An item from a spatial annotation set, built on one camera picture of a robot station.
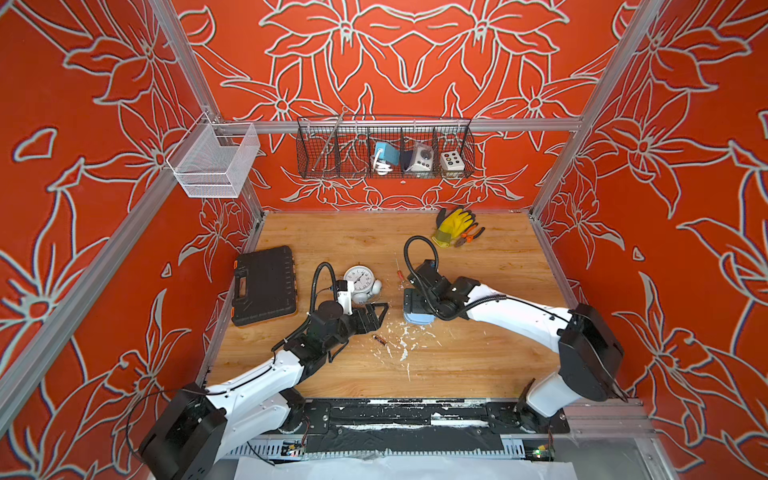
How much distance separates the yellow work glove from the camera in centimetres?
112

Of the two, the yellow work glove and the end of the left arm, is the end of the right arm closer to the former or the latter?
the end of the left arm

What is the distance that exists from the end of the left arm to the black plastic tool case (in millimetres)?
228

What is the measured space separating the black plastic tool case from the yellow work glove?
0.56 metres

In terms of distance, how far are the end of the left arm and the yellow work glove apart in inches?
17.2

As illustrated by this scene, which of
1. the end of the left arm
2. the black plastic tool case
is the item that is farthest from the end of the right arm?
the black plastic tool case

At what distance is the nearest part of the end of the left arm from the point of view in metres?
0.63

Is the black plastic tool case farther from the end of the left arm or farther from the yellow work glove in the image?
the yellow work glove

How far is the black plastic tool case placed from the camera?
878 millimetres
